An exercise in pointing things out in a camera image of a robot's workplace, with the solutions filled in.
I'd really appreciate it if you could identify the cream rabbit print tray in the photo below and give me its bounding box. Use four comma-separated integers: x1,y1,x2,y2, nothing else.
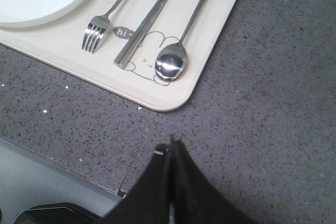
1,0,236,111

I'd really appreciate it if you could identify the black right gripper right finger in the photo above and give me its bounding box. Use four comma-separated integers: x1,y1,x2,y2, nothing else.
170,135,256,223

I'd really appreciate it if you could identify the silver metal spoon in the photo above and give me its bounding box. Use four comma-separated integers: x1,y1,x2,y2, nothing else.
154,0,207,81

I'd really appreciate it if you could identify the silver metal fork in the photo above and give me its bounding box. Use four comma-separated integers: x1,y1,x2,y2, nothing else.
81,0,123,54

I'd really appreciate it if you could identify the black device at bottom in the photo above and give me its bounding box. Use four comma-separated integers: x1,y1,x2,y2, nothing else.
13,202,101,224

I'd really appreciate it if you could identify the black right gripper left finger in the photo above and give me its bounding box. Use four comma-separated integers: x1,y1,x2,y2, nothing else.
99,144,170,223

